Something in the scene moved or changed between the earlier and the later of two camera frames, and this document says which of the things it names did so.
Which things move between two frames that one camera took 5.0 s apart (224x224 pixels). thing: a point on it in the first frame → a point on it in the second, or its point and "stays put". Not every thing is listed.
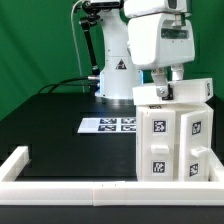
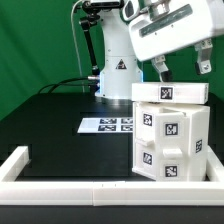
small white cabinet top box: [183, 92] stays put
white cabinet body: [174, 142] stays put
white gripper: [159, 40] → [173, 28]
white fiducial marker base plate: [108, 125] stays put
